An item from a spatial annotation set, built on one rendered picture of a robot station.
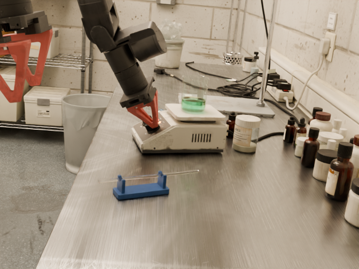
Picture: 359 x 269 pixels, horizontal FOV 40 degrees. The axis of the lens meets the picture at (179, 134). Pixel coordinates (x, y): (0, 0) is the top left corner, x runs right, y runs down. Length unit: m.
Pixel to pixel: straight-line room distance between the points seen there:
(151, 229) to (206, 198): 0.16
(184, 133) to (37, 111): 2.32
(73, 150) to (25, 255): 0.90
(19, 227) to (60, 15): 1.77
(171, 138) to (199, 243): 0.39
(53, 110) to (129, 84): 2.30
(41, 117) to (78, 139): 0.60
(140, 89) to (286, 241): 0.46
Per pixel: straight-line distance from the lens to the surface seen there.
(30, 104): 3.35
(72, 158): 2.90
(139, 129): 1.15
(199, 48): 3.61
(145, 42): 1.01
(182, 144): 1.10
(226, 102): 1.62
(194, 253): 0.73
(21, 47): 0.59
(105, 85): 3.67
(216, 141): 1.13
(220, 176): 1.01
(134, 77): 1.04
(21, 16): 0.60
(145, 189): 0.89
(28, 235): 2.30
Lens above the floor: 1.12
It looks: 17 degrees down
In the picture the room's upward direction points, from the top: 5 degrees clockwise
